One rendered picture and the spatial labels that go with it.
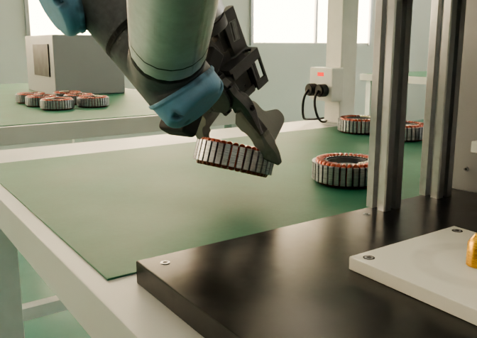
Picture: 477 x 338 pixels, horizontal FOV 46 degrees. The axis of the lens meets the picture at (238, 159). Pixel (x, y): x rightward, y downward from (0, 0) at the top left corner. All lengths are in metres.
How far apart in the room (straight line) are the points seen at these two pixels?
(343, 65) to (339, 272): 1.10
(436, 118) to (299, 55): 5.51
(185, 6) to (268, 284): 0.23
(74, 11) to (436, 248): 0.42
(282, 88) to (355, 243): 5.56
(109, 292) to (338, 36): 1.17
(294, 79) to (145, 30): 5.75
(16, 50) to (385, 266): 4.50
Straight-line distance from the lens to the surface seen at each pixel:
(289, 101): 6.17
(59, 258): 0.61
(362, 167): 0.85
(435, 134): 0.75
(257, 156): 0.73
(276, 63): 6.03
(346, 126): 1.39
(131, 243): 0.62
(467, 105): 0.80
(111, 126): 1.71
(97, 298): 0.51
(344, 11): 1.55
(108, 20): 0.59
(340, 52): 1.55
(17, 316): 1.29
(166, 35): 0.46
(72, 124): 1.67
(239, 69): 0.72
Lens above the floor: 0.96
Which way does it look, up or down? 11 degrees down
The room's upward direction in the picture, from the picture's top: straight up
